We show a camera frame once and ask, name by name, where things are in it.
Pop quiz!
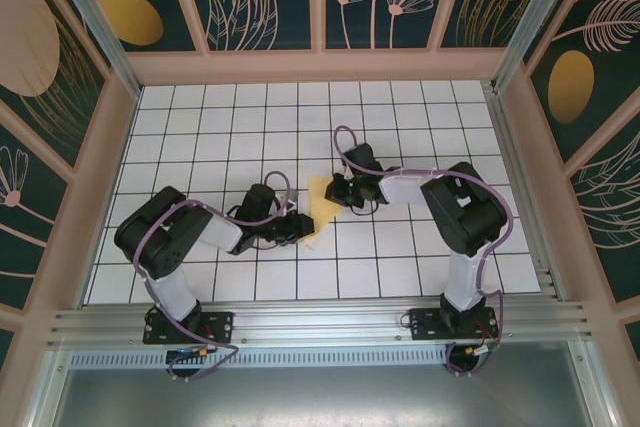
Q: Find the yellow square paper sheet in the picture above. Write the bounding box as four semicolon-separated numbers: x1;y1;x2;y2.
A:
297;174;344;252

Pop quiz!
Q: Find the grey metal sheet shelf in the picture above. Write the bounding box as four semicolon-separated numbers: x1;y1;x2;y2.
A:
19;339;621;427

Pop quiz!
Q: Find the small black circuit board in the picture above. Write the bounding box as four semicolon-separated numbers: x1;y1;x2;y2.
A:
166;346;210;362

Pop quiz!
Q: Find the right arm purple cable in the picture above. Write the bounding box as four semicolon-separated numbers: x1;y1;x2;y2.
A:
332;125;515;378

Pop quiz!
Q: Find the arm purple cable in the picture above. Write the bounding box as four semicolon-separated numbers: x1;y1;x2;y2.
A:
332;125;515;378
133;170;297;381

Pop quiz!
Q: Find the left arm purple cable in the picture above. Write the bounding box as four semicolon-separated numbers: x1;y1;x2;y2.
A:
133;170;297;381

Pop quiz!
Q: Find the long aluminium mounting rail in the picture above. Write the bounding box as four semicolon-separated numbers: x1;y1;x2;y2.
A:
47;300;596;348

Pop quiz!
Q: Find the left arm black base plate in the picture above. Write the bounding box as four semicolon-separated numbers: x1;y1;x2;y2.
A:
142;310;236;346

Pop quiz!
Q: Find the slotted grey cable duct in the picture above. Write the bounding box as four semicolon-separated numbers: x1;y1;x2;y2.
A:
69;344;451;368

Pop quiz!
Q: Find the aluminium side rail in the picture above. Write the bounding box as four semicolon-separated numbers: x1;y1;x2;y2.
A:
482;79;569;303

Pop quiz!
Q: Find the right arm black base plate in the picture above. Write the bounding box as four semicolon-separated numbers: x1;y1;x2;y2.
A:
408;307;501;343

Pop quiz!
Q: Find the aluminium frame post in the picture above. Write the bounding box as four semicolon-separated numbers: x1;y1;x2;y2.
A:
42;0;144;98
489;0;584;93

